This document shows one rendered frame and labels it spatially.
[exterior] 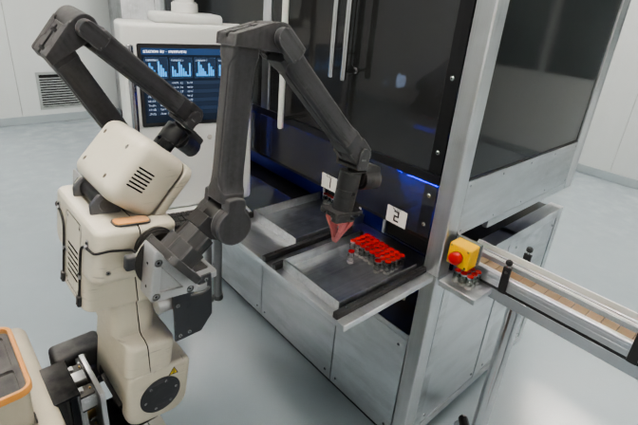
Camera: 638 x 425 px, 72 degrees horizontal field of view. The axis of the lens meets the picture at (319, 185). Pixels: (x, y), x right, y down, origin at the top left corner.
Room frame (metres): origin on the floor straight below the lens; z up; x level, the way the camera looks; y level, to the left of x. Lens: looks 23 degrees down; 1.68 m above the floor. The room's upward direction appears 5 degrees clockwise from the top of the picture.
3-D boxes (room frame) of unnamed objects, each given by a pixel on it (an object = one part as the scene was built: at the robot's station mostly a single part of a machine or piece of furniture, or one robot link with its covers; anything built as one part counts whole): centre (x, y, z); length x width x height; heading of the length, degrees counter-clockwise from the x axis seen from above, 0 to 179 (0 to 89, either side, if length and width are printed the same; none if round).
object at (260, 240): (1.36, -0.04, 0.87); 0.70 x 0.48 x 0.02; 43
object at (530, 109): (1.54, -0.76, 1.51); 0.85 x 0.01 x 0.59; 133
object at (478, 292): (1.20, -0.50, 0.87); 0.14 x 0.13 x 0.02; 133
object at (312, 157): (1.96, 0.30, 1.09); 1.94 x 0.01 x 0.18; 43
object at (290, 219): (1.53, 0.03, 0.90); 0.34 x 0.26 x 0.04; 133
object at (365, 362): (2.30, -0.07, 0.44); 2.06 x 1.00 x 0.88; 43
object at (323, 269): (1.20, -0.12, 0.90); 0.34 x 0.26 x 0.04; 132
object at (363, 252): (1.26, -0.19, 0.91); 0.18 x 0.02 x 0.05; 42
